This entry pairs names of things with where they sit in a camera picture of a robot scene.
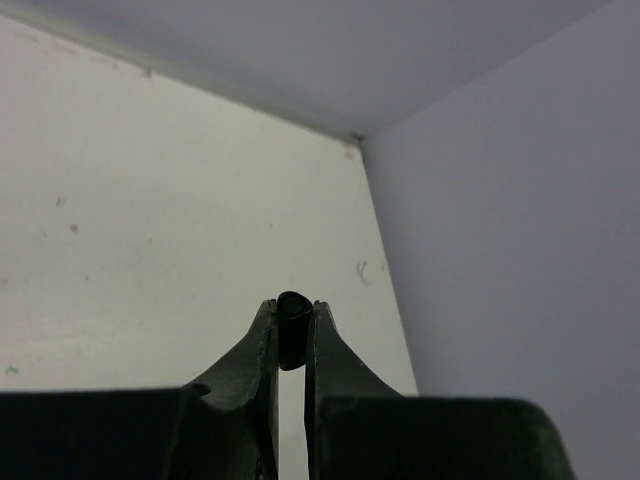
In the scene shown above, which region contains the black pen cap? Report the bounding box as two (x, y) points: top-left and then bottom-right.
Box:
(276, 291), (313, 371)

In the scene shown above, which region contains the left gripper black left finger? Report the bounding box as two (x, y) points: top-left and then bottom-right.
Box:
(1, 300), (278, 479)

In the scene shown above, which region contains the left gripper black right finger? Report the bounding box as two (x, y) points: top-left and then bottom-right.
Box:
(305, 302), (575, 479)

